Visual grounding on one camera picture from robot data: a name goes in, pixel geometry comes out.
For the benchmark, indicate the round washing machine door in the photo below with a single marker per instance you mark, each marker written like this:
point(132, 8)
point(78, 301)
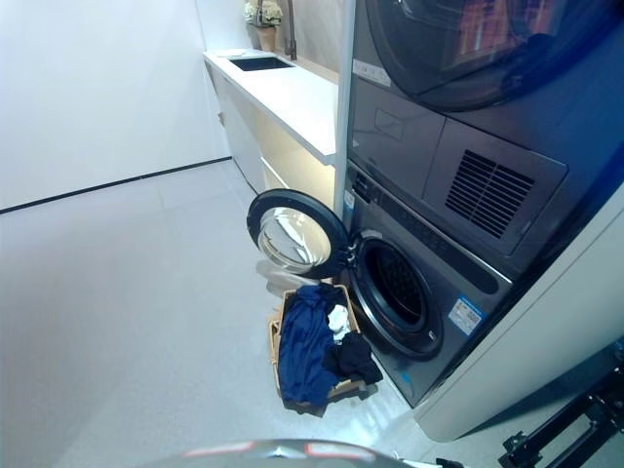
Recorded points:
point(291, 233)

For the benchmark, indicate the wooden laundry basket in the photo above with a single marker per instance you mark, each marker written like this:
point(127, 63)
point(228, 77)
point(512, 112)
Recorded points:
point(312, 341)

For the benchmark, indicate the grey front-load washing machine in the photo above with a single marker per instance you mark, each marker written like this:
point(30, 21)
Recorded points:
point(439, 302)

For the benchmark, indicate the white garment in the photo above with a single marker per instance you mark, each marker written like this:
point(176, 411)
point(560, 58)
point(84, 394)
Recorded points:
point(339, 319)

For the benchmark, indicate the dark blue garment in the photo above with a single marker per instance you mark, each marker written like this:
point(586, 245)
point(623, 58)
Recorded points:
point(304, 341)

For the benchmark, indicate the white counter cabinet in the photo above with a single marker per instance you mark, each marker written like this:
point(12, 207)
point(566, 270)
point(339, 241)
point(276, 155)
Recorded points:
point(273, 112)

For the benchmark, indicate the black garment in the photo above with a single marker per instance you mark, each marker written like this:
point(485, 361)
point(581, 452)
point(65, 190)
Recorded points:
point(355, 358)

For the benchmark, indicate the black rectangular sink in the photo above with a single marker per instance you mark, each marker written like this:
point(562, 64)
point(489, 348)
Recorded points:
point(261, 63)

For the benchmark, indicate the grey stacked dryer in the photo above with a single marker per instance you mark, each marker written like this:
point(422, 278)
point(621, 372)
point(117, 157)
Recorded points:
point(468, 122)

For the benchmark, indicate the dark metal faucet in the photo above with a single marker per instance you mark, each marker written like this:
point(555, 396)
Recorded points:
point(288, 29)

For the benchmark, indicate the potted white flower plant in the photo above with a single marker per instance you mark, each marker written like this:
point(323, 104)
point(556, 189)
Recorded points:
point(264, 22)

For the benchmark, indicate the white appliance side panel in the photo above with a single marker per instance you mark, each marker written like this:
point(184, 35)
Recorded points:
point(531, 341)

